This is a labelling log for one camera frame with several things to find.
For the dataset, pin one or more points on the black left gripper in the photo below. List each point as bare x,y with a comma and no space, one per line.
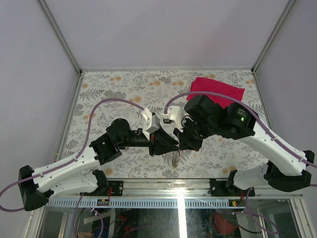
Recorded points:
155,141

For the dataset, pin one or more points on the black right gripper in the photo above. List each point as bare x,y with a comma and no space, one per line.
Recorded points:
185,142

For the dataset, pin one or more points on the metal key organiser with rings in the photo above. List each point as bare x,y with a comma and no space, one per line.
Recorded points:
176,158

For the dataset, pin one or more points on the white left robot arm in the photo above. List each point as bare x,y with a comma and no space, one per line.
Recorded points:
80,174

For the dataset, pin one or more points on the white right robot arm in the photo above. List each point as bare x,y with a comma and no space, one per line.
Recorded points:
286,166

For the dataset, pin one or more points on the pink folded cloth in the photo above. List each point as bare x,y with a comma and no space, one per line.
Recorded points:
211,85

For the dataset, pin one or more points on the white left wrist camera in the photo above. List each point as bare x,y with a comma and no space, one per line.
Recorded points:
151,122

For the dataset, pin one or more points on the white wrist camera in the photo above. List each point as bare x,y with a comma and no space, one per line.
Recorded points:
151,122
174,114

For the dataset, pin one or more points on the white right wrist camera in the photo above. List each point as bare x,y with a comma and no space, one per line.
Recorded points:
174,114

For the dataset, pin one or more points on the aluminium mounting rail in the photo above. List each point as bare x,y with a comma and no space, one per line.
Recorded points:
190,188

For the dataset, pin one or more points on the white slotted cable duct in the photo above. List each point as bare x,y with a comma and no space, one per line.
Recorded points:
141,203

